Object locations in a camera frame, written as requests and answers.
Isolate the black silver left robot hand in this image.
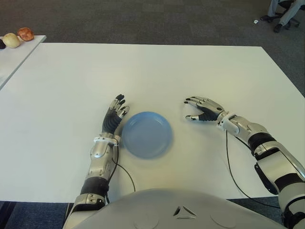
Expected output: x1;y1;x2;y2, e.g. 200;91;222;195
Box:
102;94;131;138

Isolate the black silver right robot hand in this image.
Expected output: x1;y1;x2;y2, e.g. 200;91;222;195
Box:
183;96;227;123

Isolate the blue plastic plate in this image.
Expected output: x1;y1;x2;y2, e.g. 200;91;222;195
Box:
122;111;174;160

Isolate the grey robot torso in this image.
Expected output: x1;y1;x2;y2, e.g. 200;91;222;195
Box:
61;188;286;229

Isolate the white side table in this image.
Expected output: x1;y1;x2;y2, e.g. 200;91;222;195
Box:
0;35;47;90

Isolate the seated person in grey trousers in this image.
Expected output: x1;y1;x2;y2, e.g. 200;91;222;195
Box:
260;0;305;33

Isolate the black office chair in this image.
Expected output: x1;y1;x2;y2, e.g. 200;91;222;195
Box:
278;0;301;31

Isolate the red-brown round fruit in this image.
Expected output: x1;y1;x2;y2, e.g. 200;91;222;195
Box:
17;27;34;42

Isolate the pale yellow round fruit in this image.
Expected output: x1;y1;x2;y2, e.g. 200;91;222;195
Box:
2;32;21;49

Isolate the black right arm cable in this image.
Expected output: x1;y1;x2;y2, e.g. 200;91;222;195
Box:
225;132;281;209

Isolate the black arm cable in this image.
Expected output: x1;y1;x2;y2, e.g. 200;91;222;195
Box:
225;132;281;209
104;135;136;203

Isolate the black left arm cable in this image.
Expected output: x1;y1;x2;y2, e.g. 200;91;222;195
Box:
104;135;136;203

